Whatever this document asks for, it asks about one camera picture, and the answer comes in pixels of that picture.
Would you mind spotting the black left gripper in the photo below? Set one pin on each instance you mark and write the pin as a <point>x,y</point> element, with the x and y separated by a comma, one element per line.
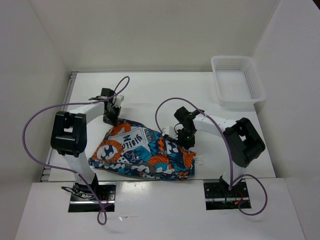
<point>113,120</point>

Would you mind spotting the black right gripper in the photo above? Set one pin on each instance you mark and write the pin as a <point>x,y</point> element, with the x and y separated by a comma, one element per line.
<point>187,144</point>

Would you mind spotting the colourful patterned shorts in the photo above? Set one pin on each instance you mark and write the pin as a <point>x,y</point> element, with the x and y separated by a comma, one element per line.
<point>130,148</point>

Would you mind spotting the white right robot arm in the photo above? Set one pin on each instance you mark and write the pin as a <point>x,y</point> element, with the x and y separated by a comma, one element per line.
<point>242,141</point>

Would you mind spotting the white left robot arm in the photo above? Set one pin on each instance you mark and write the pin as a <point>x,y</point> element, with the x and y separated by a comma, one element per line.
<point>69,135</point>

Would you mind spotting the white plastic basket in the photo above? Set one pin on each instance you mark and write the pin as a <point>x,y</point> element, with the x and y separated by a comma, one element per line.
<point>237,81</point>

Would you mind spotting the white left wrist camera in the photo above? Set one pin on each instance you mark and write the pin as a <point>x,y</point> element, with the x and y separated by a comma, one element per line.
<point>117,100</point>

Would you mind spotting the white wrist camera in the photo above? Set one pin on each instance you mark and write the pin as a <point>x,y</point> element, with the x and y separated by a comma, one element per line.
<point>117,100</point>
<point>169,132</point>

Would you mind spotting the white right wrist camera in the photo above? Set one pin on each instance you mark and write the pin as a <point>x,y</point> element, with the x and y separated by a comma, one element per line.
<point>169,132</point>

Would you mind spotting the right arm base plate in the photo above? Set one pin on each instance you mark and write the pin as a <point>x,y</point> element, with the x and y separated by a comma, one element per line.
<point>219,197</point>

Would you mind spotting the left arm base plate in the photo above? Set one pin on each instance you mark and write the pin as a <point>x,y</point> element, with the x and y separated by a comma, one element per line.
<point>85,202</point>

